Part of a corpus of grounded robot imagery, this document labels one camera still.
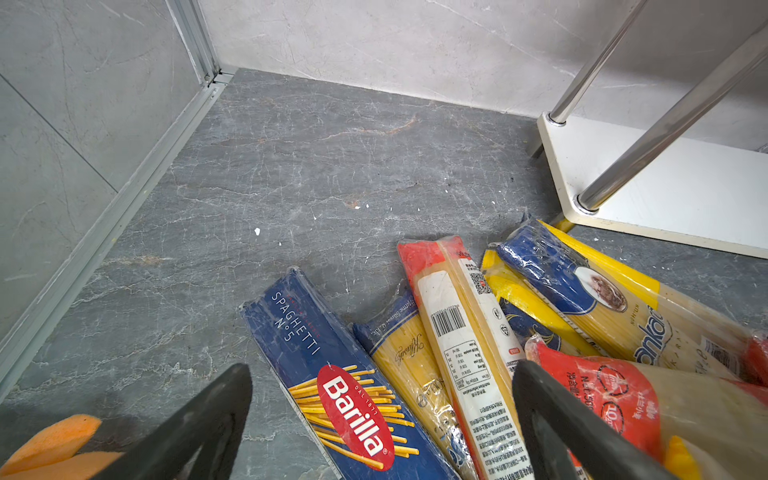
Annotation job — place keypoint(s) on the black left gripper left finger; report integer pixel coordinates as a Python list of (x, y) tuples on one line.
[(206, 433)]

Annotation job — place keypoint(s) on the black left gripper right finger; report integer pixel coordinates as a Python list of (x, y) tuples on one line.
[(557, 427)]

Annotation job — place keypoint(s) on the red white label spaghetti bag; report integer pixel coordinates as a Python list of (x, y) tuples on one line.
[(476, 351)]

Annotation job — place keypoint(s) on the yellow Stature spaghetti bag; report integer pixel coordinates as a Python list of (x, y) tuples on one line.
[(529, 315)]

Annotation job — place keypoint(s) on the red horizontal spaghetti bag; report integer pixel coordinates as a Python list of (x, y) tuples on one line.
[(697, 426)]

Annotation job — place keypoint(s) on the white two-tier shelf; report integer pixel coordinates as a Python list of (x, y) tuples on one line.
[(656, 183)]

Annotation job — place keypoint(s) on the blue yellow Ankara spaghetti bag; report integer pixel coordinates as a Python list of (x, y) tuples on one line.
[(674, 331)]

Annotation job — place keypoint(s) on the blue Barilla spaghetti box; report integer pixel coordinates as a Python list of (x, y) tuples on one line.
[(355, 415)]

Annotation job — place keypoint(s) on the orange plush toy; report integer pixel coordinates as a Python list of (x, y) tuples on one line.
[(54, 452)]

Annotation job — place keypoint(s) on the yellow end spaghetti bag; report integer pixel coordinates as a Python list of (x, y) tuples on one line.
[(636, 281)]

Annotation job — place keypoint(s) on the blue clear spaghetti bag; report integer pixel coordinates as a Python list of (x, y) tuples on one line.
[(396, 340)]

